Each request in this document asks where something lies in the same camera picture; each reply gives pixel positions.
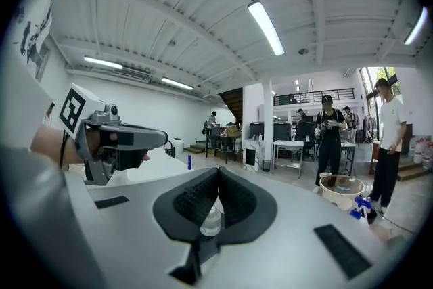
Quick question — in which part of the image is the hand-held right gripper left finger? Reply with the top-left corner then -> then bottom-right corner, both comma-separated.
64,166 -> 221,289

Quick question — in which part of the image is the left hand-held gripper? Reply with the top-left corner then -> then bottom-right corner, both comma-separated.
59,83 -> 169,186

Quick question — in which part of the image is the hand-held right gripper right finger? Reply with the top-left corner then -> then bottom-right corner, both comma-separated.
199,166 -> 390,289

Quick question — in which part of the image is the person's left forearm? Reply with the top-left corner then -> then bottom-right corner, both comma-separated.
30,125 -> 81,167

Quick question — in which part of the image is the person's left hand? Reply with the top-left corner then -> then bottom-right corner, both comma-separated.
86,128 -> 118,160

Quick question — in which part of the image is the ceiling air conditioner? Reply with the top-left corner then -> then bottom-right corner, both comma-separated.
111,67 -> 154,84

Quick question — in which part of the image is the long ceiling light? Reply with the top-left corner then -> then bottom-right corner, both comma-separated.
83,55 -> 124,70
248,0 -> 286,57
403,6 -> 429,45
161,76 -> 195,91

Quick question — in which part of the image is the round white plastic tub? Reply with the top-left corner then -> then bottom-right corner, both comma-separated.
319,174 -> 367,213

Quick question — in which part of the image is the black table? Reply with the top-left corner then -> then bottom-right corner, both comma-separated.
205,133 -> 238,166

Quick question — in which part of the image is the white cabinet with black panel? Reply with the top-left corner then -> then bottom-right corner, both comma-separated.
243,140 -> 258,167

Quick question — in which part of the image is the dark staircase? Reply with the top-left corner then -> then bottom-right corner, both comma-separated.
219,87 -> 245,133

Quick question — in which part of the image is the white metal table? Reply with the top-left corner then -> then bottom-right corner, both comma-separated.
271,139 -> 305,177

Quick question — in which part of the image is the black office chair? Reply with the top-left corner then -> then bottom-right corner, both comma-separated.
296,119 -> 317,160

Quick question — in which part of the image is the white column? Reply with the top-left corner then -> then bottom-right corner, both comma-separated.
265,79 -> 275,173

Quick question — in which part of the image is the white printed t-shirt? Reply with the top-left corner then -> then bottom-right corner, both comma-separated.
0,0 -> 102,289

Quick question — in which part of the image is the black mezzanine railing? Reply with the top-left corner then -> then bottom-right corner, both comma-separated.
273,87 -> 356,106

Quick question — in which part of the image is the group of water jugs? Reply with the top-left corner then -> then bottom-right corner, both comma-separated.
410,134 -> 433,171

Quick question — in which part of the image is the window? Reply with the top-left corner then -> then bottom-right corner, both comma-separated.
359,66 -> 403,106

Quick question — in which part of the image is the black wrist strap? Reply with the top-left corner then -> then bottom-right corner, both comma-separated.
58,129 -> 68,171

